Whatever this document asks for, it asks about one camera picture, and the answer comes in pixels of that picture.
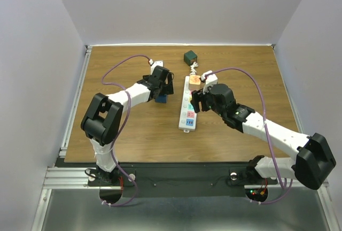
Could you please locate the blue cube plug adapter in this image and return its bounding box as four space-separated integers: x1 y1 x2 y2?
155 95 168 104

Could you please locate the orange cube plug adapter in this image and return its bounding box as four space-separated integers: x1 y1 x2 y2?
188 75 201 91

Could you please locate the white multicolour power strip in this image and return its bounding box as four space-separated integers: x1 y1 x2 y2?
178 76 197 133

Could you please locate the dark green cube adapter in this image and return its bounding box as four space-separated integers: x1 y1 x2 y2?
183 50 198 66

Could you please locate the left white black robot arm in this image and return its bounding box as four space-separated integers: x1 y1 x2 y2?
81 66 174 185

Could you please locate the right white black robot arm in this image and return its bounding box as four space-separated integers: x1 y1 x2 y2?
191 83 336 190

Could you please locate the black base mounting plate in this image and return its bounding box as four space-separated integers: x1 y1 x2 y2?
56 159 277 203

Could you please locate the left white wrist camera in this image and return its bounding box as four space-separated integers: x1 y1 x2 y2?
148 59 164 74

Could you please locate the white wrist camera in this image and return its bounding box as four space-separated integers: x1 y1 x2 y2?
200 71 218 94
148 59 164 74

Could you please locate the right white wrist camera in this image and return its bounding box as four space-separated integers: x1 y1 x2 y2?
200 71 218 94

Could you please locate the white bundled power cord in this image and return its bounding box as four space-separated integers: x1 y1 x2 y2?
189 61 200 76

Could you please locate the left aluminium frame rail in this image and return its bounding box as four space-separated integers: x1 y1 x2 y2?
32 45 92 230

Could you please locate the aluminium frame rail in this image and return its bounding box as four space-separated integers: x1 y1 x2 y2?
274 42 341 227
32 45 92 230

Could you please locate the right aluminium frame rail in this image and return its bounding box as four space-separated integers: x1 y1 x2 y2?
274 42 341 227

